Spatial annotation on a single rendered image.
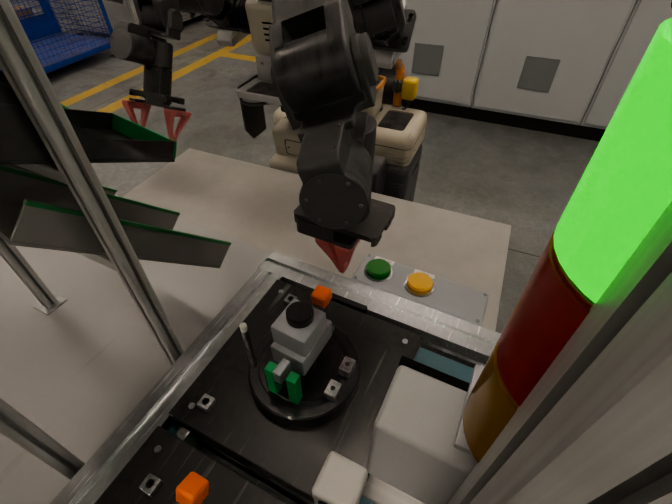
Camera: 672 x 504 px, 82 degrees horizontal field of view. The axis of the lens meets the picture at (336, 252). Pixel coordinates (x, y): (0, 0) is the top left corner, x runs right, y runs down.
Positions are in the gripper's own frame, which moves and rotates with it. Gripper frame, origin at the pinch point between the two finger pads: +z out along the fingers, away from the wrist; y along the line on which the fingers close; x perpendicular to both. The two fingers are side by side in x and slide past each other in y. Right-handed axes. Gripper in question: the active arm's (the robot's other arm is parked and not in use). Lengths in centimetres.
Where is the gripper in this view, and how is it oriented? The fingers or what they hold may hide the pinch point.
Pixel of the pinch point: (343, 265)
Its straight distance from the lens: 50.6
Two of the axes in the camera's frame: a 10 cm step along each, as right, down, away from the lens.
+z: 0.0, 7.2, 6.9
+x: 4.4, -6.2, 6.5
